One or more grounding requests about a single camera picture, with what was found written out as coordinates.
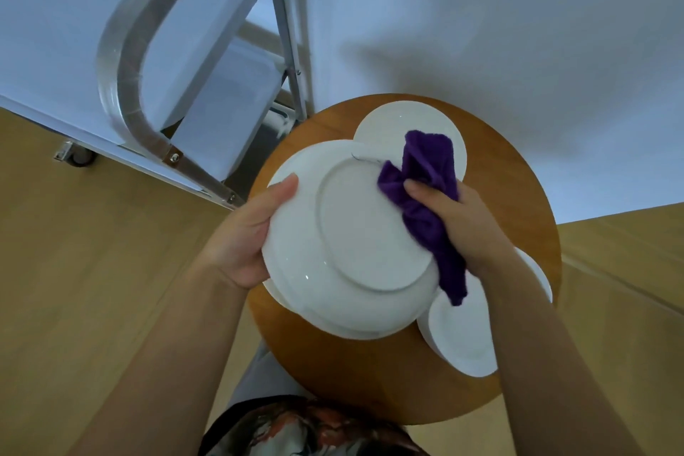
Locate person's left hand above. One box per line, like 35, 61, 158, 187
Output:
204, 173, 299, 291

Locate person's right hand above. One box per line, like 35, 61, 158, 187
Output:
403, 178, 518, 280

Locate aluminium step ladder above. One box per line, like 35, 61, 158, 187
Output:
96, 0, 316, 208

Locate round wooden side table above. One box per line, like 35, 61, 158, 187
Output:
247, 93, 563, 426

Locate person's right forearm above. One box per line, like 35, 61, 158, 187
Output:
478, 250, 644, 456

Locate large white plate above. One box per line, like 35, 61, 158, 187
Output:
261, 139, 440, 336

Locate grey trousers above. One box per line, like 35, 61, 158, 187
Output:
227, 341, 312, 409

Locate person's left forearm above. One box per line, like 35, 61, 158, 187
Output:
67, 257, 249, 456

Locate purple cloth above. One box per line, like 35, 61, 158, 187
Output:
377, 130, 468, 308

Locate patterned shirt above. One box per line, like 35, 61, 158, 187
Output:
199, 396, 429, 456

